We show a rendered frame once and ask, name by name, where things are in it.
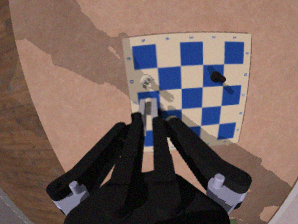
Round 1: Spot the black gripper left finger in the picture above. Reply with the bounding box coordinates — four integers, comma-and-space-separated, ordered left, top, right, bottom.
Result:
46, 99, 147, 220

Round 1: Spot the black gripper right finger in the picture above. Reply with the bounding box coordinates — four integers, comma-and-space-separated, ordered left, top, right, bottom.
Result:
151, 98, 252, 219

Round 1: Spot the blue and cream chessboard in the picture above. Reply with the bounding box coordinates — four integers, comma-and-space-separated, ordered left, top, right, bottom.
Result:
122, 33, 251, 146

